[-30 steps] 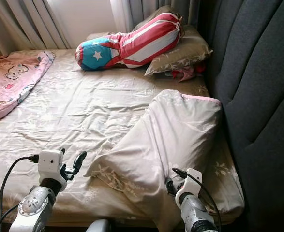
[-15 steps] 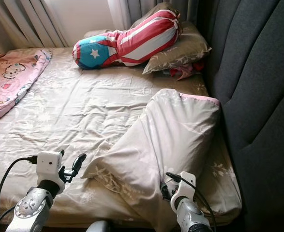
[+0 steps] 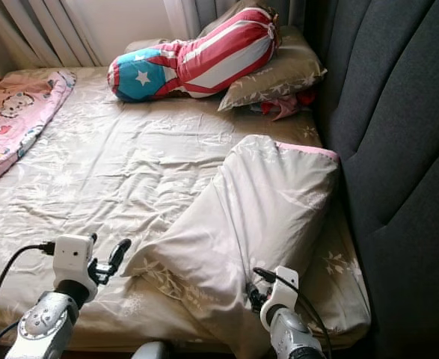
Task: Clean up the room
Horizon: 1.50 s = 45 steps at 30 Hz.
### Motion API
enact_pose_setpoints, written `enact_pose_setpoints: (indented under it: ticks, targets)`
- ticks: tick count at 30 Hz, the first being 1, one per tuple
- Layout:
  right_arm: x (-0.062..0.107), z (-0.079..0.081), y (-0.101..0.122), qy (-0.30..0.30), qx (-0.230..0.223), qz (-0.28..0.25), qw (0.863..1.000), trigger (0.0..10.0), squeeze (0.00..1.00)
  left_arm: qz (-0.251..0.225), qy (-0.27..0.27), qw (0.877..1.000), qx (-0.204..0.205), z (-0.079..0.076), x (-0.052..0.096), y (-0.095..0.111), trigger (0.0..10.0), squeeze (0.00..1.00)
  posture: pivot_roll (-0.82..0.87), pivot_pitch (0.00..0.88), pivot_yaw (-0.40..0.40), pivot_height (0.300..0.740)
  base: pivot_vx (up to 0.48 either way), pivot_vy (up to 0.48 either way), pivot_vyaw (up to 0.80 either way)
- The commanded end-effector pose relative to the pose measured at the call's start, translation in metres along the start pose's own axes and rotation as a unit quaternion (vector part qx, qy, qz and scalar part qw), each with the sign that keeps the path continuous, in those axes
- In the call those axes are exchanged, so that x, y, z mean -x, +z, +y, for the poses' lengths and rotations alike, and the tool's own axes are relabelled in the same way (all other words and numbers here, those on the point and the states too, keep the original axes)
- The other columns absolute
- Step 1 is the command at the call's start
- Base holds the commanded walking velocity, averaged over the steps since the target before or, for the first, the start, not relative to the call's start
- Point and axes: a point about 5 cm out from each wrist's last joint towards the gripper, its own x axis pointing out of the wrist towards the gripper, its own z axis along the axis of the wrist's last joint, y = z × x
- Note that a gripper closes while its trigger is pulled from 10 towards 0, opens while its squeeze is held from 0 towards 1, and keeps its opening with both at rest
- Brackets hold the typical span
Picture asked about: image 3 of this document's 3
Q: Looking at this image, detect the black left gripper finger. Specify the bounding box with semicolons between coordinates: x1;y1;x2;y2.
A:
111;239;132;272

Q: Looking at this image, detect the large beige floral pillow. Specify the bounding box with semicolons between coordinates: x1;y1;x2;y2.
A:
122;135;340;359

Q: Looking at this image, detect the pink cartoon print blanket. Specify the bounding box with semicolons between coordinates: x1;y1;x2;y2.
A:
0;70;78;188

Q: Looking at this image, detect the bed with beige floral sheet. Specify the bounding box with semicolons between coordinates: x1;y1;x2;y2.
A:
0;66;373;352

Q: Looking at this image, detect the grey left robot leg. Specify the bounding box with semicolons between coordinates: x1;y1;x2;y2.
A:
133;341;168;359

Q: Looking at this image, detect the red pink crumpled cloth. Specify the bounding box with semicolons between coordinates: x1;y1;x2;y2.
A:
257;90;317;122

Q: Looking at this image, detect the dark grey upholstered headboard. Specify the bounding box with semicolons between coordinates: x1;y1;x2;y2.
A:
298;0;439;359

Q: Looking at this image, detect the stars and stripes bolster pillow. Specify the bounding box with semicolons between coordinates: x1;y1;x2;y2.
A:
107;7;281;102

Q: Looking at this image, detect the small beige floral pillow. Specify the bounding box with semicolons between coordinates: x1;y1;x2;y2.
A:
197;0;328;113

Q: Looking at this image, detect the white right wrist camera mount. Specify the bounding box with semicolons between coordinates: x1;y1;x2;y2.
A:
260;266;299;330

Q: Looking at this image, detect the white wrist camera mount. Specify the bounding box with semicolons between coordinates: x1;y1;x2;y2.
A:
260;266;299;330
53;234;94;285

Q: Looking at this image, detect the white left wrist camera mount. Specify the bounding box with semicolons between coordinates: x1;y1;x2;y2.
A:
53;234;94;285

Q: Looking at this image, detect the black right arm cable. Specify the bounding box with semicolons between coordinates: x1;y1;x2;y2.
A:
253;267;332;352

